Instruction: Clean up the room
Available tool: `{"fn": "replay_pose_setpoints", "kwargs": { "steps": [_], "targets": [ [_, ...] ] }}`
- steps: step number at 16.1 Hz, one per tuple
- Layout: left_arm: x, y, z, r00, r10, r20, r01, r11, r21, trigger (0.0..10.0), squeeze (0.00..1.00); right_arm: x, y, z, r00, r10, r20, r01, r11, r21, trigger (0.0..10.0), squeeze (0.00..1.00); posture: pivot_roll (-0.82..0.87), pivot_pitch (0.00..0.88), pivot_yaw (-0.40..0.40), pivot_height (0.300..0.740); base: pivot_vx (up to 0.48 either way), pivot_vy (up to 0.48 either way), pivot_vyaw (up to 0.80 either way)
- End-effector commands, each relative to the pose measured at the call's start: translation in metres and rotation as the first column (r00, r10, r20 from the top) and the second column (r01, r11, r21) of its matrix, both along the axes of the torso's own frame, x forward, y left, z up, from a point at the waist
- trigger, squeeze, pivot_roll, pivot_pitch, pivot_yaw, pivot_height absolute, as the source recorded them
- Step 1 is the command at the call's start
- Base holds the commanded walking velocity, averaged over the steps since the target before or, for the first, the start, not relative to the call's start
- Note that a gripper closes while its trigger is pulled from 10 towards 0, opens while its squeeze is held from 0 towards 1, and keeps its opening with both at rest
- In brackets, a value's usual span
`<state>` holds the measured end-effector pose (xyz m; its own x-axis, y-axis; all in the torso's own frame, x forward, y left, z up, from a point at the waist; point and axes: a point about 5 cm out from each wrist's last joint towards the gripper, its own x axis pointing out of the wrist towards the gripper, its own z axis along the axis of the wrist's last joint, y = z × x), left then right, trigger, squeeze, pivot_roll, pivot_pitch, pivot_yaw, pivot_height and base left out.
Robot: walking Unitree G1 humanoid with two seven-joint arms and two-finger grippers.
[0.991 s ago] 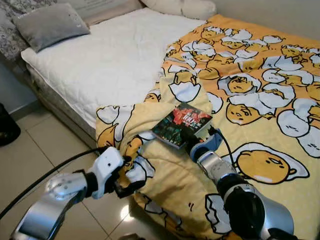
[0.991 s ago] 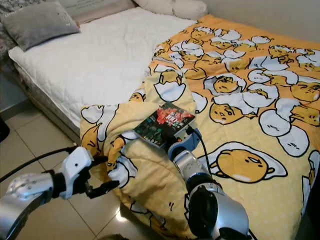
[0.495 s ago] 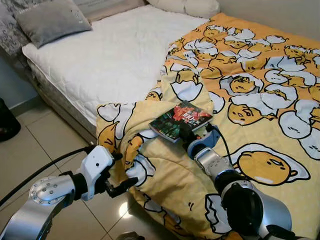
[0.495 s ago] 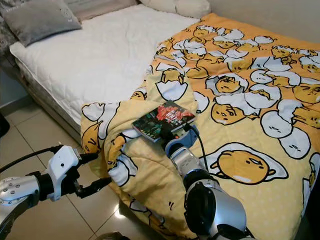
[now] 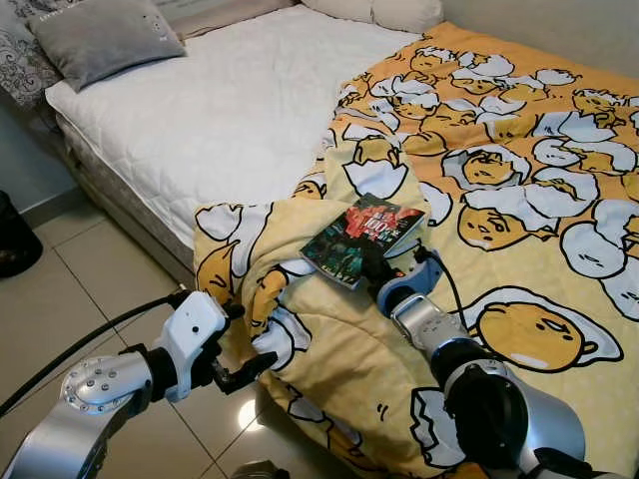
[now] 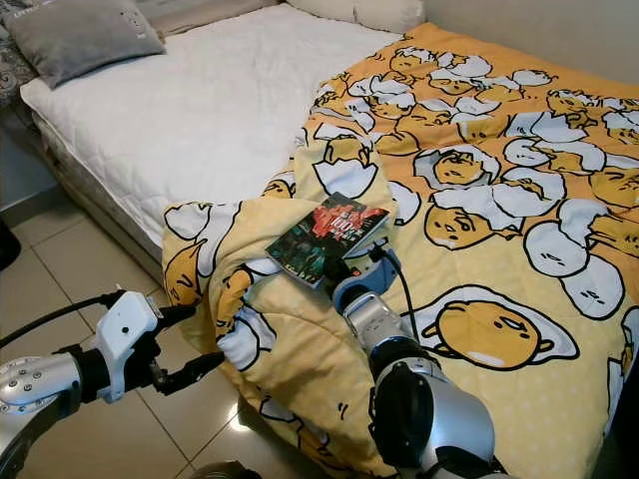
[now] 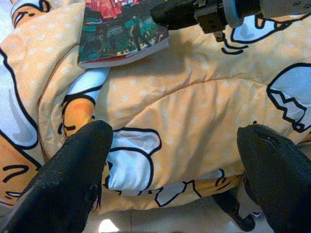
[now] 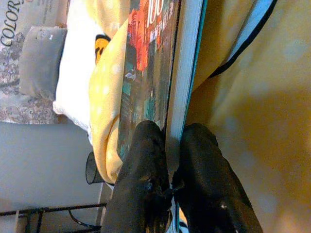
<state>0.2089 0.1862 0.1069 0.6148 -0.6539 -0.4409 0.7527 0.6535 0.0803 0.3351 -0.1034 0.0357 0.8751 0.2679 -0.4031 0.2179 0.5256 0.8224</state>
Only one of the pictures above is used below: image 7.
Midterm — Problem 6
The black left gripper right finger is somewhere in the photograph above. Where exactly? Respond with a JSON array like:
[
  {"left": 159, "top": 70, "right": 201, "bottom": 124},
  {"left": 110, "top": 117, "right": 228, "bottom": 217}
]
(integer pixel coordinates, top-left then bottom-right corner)
[{"left": 237, "top": 123, "right": 311, "bottom": 233}]

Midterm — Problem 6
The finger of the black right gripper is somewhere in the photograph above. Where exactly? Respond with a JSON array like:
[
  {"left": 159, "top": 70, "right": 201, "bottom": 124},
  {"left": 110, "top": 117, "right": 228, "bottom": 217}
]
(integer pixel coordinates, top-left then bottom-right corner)
[{"left": 150, "top": 0, "right": 199, "bottom": 31}]

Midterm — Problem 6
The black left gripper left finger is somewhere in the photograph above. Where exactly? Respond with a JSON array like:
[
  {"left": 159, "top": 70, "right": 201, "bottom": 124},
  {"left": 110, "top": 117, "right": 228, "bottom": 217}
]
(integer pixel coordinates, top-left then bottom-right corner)
[{"left": 0, "top": 120, "right": 114, "bottom": 233}]

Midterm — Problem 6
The paperback book with colourful cover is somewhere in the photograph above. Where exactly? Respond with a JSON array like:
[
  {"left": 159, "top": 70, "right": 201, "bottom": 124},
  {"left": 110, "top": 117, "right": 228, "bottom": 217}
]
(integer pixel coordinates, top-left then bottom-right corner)
[{"left": 77, "top": 0, "right": 170, "bottom": 69}]

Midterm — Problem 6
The yellow egg print duvet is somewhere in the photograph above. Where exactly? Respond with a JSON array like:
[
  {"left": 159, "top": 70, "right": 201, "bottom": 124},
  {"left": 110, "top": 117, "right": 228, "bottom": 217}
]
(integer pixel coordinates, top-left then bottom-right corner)
[{"left": 0, "top": 0, "right": 311, "bottom": 216}]

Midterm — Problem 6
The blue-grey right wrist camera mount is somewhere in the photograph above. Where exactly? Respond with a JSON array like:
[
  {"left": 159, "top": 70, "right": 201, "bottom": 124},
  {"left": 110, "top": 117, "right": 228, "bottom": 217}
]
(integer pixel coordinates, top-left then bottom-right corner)
[{"left": 222, "top": 0, "right": 243, "bottom": 28}]

